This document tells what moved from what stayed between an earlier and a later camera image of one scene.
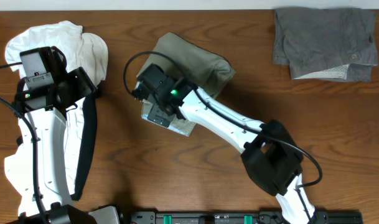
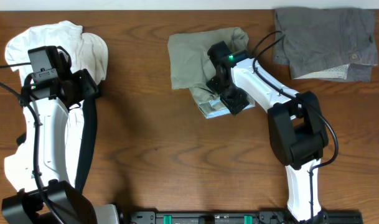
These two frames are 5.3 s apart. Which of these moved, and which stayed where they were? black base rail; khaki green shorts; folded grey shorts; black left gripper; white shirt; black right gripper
Moved: khaki green shorts; black right gripper
Stayed: black left gripper; white shirt; black base rail; folded grey shorts
